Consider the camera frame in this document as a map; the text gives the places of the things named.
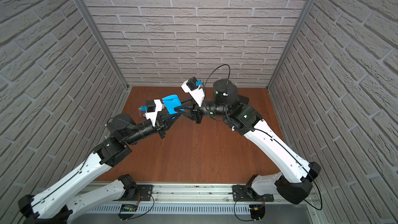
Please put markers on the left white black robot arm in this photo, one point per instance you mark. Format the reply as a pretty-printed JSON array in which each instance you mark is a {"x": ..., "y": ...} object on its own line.
[{"x": 62, "y": 202}]

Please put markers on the right small connector board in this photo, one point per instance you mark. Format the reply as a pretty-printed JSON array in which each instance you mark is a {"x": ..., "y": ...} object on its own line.
[{"x": 257, "y": 212}]

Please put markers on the left small circuit board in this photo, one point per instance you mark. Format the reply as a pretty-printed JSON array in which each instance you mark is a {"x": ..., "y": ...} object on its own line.
[{"x": 128, "y": 208}]

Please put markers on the aluminium front rail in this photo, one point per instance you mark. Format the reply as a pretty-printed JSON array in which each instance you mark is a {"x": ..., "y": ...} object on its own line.
[{"x": 198, "y": 192}]

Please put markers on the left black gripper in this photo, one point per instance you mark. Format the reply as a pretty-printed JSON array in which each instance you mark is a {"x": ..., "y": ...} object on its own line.
[{"x": 161, "y": 127}]

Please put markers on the black plastic case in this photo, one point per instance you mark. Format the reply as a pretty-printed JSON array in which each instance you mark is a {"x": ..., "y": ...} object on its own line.
[{"x": 243, "y": 99}]

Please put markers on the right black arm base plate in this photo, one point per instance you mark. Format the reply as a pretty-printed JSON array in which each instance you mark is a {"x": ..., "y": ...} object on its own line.
[{"x": 243, "y": 192}]

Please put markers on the blue square paper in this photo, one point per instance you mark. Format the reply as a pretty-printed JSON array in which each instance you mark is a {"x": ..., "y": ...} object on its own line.
[{"x": 171, "y": 102}]

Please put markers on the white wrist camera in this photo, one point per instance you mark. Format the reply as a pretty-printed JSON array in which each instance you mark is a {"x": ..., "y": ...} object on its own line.
[
  {"x": 195, "y": 88},
  {"x": 151, "y": 109}
]

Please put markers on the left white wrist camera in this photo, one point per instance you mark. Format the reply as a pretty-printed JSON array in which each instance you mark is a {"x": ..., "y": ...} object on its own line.
[{"x": 151, "y": 109}]

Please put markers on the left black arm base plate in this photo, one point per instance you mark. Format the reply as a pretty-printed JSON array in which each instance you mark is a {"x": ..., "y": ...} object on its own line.
[{"x": 141, "y": 192}]

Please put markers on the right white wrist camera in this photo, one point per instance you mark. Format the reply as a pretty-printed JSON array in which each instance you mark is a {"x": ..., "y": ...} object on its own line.
[{"x": 195, "y": 88}]

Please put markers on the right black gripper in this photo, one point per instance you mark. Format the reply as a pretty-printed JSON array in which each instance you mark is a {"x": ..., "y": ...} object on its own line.
[{"x": 197, "y": 112}]

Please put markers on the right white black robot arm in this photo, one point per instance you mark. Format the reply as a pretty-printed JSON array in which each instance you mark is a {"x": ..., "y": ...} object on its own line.
[{"x": 294, "y": 182}]

